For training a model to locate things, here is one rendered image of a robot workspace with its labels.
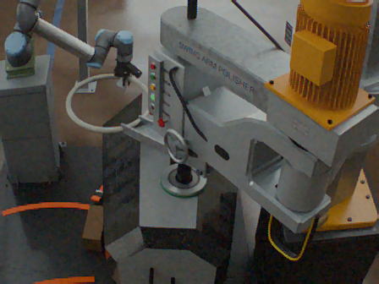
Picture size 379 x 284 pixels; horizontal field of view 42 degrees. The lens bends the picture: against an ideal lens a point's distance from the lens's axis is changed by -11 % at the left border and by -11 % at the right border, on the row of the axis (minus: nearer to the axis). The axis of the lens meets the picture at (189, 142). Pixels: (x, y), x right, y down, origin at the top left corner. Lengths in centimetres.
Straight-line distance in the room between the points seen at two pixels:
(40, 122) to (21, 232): 77
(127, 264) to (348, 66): 145
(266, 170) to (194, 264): 64
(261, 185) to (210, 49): 53
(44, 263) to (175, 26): 191
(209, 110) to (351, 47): 78
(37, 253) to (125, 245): 111
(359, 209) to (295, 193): 95
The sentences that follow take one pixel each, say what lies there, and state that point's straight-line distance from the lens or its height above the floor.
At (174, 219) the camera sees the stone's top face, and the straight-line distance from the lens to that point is 246.
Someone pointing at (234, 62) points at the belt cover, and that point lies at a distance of 185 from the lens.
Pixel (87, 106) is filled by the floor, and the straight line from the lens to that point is 463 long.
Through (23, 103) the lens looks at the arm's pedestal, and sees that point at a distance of 352.
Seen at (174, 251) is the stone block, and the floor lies 80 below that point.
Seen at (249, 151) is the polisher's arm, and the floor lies 141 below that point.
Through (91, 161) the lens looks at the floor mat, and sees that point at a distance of 405.
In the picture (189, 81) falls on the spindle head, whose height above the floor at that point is 151.
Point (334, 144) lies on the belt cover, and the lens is 162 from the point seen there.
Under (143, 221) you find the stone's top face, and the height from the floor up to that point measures 87.
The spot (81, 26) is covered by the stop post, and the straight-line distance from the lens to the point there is 453.
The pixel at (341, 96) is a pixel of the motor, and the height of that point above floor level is 182.
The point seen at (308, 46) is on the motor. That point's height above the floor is 199.
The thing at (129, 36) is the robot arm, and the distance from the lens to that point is 296.
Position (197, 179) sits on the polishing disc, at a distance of 261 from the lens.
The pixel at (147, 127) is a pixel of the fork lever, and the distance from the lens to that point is 281.
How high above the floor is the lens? 268
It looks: 39 degrees down
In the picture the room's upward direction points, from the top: 3 degrees clockwise
